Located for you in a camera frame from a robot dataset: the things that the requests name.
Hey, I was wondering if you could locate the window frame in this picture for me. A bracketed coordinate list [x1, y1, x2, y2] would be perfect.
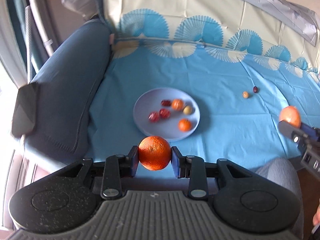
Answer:
[1, 0, 27, 88]

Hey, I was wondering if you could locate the blue sofa armrest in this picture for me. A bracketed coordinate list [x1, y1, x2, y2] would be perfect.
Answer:
[25, 19, 111, 164]

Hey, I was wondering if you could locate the grey plastic sheet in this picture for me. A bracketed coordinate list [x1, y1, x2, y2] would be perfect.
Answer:
[62, 0, 319, 46]

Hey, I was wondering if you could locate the person hand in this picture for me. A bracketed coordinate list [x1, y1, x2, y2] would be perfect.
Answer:
[312, 207, 320, 226]

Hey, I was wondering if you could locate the small orange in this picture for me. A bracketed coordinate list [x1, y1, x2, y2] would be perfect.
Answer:
[138, 136, 171, 171]

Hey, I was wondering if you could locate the bare orange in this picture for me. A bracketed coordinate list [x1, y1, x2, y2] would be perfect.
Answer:
[178, 118, 193, 132]

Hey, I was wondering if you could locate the white floor lamp pole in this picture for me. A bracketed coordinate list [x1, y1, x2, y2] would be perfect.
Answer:
[23, 0, 54, 81]

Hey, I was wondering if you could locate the orange fruit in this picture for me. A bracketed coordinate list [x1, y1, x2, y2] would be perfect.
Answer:
[171, 99, 184, 111]

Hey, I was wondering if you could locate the red candy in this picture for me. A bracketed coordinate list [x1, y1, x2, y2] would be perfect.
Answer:
[159, 108, 171, 119]
[148, 111, 160, 123]

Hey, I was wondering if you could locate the grey trouser knee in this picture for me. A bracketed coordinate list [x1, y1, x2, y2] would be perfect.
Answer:
[253, 157, 304, 240]

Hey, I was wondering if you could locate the light blue round plate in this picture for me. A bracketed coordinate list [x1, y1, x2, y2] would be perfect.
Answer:
[133, 88, 200, 141]

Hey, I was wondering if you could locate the black smartphone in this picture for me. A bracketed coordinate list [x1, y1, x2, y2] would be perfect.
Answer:
[11, 82, 40, 138]

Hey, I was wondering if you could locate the peach fruit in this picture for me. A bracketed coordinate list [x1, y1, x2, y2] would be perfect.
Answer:
[279, 106, 301, 128]

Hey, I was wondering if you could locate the blue fan-pattern cloth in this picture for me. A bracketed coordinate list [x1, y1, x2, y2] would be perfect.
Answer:
[87, 9, 319, 168]

